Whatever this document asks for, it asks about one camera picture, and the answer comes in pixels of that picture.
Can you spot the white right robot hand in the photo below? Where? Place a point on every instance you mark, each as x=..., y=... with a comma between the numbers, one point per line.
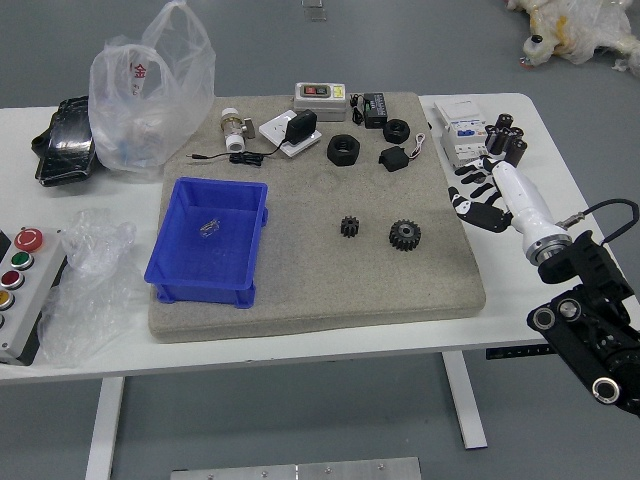
x=520, y=200

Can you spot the big black gear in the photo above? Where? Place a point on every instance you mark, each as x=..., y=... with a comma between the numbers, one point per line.
x=405, y=235

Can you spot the small black gear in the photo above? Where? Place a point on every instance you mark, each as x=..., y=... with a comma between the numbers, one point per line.
x=351, y=227

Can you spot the blue plastic box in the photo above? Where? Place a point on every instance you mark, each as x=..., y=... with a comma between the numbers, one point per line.
x=200, y=291

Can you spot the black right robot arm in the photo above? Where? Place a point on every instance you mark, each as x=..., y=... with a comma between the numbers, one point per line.
x=585, y=265

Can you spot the small black hex nut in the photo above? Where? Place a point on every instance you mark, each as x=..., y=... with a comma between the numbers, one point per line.
x=390, y=134

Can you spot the large black hex nut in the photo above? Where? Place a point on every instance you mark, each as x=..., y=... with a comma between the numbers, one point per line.
x=335, y=152

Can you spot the grey push-button control box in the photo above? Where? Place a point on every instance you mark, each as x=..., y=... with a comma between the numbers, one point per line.
x=35, y=295

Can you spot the black cylindrical capacitor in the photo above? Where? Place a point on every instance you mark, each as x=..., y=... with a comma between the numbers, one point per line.
x=515, y=134
x=516, y=152
x=504, y=122
x=494, y=140

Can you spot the white circuit breaker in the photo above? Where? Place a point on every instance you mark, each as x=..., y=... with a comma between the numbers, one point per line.
x=457, y=120

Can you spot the black power module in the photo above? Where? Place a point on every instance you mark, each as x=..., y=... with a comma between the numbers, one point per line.
x=376, y=112

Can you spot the plastic-wrapped stuffed toy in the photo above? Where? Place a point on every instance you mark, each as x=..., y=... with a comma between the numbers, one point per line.
x=575, y=30

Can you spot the white table leg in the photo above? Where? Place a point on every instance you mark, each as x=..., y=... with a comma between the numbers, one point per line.
x=465, y=400
x=102, y=430

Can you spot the grey-brown mat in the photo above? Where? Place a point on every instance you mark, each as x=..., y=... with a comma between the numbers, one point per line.
x=325, y=285

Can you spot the black power adapter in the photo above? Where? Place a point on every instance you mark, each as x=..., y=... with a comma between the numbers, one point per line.
x=300, y=127

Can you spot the metal floor hatch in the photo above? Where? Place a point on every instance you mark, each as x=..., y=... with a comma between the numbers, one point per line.
x=315, y=10

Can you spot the brass valve white ends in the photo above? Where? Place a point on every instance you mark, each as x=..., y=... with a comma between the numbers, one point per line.
x=232, y=131

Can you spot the small clear plastic bag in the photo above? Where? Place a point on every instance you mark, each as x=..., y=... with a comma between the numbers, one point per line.
x=210, y=229

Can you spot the grey metal plate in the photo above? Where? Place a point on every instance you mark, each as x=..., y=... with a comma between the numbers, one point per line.
x=295, y=471

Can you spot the white plastic bag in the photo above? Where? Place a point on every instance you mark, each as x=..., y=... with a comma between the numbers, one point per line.
x=150, y=125

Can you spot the crumpled clear plastic wrap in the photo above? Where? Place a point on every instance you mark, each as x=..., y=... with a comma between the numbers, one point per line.
x=85, y=300

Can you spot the black plastic tray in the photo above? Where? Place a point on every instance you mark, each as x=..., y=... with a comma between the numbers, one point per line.
x=65, y=150

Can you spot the grey switch box red buttons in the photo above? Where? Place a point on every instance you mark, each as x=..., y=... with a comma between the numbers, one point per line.
x=320, y=107

